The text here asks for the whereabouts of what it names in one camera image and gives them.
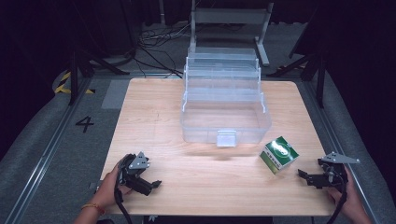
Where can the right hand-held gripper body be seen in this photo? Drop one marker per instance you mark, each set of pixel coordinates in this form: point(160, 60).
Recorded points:
point(335, 174)

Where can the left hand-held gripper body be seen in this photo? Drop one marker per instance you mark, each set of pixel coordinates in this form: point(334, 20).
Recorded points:
point(137, 162)

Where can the green white carton box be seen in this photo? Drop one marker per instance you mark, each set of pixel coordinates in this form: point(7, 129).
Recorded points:
point(278, 155)

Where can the clear plastic storage box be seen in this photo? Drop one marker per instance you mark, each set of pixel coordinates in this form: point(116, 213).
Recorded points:
point(224, 121)

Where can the person's right hand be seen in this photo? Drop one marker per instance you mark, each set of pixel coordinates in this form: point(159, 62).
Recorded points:
point(351, 197)

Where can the person's left hand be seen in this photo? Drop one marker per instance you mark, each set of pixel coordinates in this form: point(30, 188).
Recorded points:
point(107, 189)

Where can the black metal stand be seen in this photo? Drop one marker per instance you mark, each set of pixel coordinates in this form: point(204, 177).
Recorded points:
point(320, 77)
point(74, 77)

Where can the yellow black striped tape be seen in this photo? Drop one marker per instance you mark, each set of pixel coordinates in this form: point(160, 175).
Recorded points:
point(63, 81)

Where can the white metal pole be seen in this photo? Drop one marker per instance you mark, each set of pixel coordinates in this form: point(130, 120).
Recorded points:
point(162, 12)

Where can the white metal stand frame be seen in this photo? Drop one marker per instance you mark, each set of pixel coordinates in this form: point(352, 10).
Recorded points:
point(232, 15)

